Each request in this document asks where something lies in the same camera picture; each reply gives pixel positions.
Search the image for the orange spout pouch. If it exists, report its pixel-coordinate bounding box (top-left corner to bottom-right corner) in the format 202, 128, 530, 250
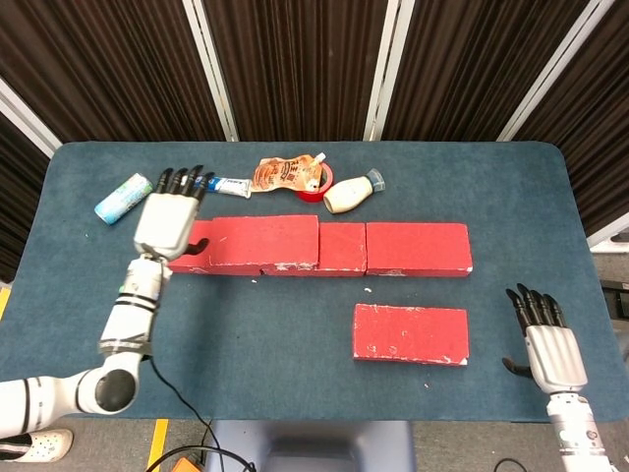
251, 152, 327, 196

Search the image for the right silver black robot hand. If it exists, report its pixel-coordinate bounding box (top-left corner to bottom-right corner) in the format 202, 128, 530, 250
501, 282, 590, 394

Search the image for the white perforated clog shoe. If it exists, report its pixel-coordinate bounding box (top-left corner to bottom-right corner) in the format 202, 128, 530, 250
0, 428, 75, 463

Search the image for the grey-blue robot pedestal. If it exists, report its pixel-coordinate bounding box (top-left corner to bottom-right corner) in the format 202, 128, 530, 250
203, 420, 417, 472

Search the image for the light blue green can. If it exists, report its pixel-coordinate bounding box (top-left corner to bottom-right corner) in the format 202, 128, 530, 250
93, 172, 155, 226

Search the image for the black device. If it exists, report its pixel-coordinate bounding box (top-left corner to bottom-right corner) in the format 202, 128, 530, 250
601, 278, 629, 321

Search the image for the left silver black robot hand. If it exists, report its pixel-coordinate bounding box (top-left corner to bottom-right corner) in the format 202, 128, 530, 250
133, 165, 216, 262

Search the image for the white partition frame post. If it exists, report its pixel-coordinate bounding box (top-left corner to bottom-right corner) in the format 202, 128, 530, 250
495, 0, 618, 144
587, 223, 629, 250
181, 0, 241, 144
0, 78, 63, 154
363, 0, 417, 143

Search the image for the white blue toothpaste tube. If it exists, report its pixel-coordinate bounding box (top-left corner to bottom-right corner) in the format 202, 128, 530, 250
203, 175, 254, 200

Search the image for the brown corrugated partition panel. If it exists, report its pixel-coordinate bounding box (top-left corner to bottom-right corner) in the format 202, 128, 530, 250
203, 0, 389, 144
382, 0, 591, 144
513, 0, 629, 237
0, 110, 50, 284
0, 0, 227, 144

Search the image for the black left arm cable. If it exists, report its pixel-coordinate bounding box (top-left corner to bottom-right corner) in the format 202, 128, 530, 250
144, 356, 257, 472

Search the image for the blue-grey felt table cover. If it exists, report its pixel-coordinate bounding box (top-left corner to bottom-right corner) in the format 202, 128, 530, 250
0, 141, 629, 424

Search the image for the cream squeeze bottle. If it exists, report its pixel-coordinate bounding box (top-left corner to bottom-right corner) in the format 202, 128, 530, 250
322, 168, 387, 215

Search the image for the red tape roll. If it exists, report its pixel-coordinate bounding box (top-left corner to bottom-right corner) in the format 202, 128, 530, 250
294, 161, 335, 204

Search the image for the red brick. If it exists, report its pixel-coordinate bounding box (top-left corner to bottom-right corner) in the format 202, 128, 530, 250
208, 214, 320, 270
352, 303, 471, 367
365, 221, 475, 278
259, 221, 369, 277
166, 219, 266, 276

